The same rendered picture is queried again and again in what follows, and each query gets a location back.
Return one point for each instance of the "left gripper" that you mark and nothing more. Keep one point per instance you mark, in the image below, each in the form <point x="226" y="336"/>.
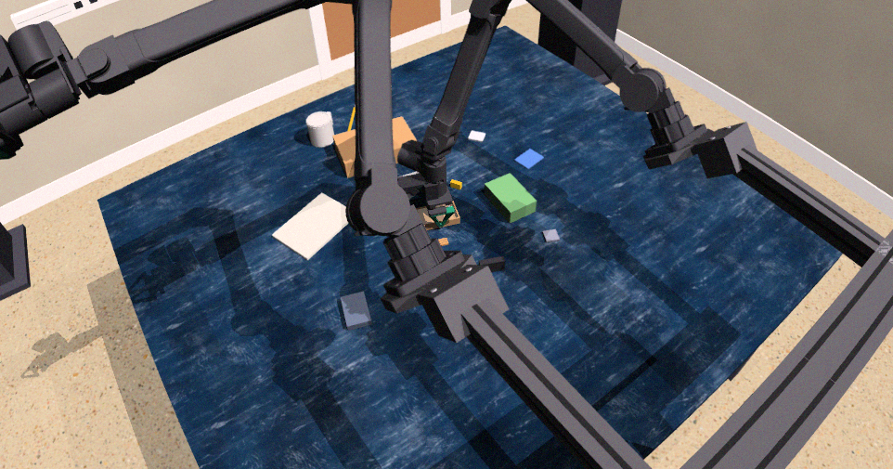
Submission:
<point x="16" y="120"/>

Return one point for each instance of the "wooden ball maze puzzle tray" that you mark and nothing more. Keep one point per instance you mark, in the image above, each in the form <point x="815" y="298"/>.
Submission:
<point x="429" y="223"/>

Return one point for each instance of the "tan wooden box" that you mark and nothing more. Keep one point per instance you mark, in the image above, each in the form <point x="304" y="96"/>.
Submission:
<point x="345" y="144"/>

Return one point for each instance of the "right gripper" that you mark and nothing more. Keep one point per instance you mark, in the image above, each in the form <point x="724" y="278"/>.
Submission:
<point x="444" y="198"/>

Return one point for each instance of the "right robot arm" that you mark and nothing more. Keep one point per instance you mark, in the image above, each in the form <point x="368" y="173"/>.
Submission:
<point x="639" y="91"/>

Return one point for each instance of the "white mug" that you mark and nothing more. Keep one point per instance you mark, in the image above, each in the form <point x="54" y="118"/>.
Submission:
<point x="320" y="129"/>

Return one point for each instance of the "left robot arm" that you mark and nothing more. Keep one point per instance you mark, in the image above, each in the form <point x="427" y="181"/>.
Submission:
<point x="378" y="206"/>

